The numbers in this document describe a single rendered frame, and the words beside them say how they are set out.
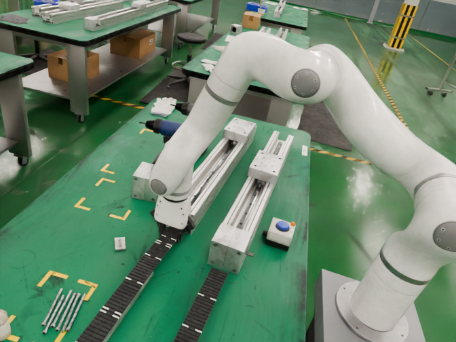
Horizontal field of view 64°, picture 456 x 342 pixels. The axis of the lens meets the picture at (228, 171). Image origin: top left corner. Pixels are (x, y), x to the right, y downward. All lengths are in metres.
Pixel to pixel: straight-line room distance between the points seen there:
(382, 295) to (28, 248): 0.94
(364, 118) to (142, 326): 0.70
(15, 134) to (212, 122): 2.15
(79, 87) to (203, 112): 2.65
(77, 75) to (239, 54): 2.72
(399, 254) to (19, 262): 0.96
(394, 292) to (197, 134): 0.59
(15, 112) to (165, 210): 1.88
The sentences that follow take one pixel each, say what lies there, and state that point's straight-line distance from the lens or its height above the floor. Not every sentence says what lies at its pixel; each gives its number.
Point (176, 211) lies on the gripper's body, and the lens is 1.06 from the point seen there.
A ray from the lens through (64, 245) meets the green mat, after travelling 1.18.
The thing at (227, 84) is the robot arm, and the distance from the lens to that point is 0.82.
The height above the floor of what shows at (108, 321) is 0.81.
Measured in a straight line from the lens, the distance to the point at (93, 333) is 0.94.
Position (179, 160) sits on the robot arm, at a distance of 0.87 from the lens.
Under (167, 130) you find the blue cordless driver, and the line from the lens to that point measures 1.38.
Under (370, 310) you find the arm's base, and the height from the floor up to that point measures 0.91.
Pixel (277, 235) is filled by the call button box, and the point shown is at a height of 0.83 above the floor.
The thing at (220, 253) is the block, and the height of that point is 0.84.
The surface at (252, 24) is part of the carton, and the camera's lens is 4.77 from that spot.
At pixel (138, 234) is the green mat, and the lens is 1.19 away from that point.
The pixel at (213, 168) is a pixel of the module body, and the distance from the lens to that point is 1.44.
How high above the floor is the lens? 1.59
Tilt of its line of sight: 31 degrees down
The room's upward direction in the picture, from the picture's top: 11 degrees clockwise
